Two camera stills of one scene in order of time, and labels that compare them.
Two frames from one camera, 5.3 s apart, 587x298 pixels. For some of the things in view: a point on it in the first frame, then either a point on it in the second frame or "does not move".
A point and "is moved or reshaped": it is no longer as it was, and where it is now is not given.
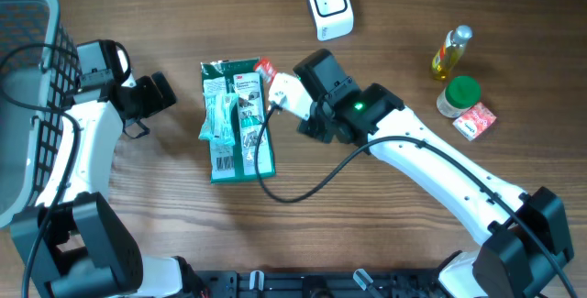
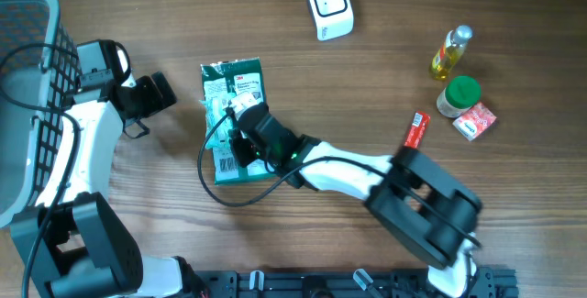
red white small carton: (474, 121) does not move
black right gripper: (324, 136) to (238, 144)
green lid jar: (459, 96) does not move
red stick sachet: (267, 71) is moved or reshaped
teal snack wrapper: (219, 124) does not move
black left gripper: (156, 102) does not move
